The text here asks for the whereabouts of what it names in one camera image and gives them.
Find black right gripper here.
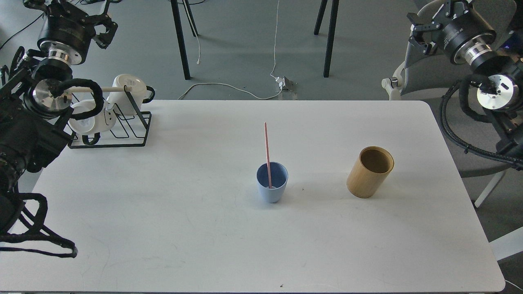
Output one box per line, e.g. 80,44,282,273
407,0,496,65

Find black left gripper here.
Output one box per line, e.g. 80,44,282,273
24,0,118,65

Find blue plastic cup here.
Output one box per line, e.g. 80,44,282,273
256,162,289,203

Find pink chopstick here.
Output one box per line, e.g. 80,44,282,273
264,122,273,189

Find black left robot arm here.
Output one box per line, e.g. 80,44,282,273
0,0,118,258

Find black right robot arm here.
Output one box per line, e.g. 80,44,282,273
407,0,522,170

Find grey office chair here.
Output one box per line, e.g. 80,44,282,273
382,0,522,207

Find wooden rack rod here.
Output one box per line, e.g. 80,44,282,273
67,86,133,93

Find white mug upper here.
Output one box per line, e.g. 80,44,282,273
108,74,156,116

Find white mug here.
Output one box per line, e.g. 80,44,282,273
69,99,116,136
108,74,156,116

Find black table leg left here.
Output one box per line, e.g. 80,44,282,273
170,0,198,80

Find black table leg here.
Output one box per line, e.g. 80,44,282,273
170,0,198,80
313,0,340,78

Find white mug lower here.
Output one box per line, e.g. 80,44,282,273
69,99,116,136

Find black table leg right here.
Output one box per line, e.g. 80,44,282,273
313,0,340,78

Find bamboo cylindrical holder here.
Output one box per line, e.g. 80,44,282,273
346,146,394,198

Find black wire mug rack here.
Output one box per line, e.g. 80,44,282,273
68,97,152,149

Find black floor cables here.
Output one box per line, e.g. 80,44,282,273
0,0,123,51

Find white floor cable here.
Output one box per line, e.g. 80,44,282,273
178,0,283,100

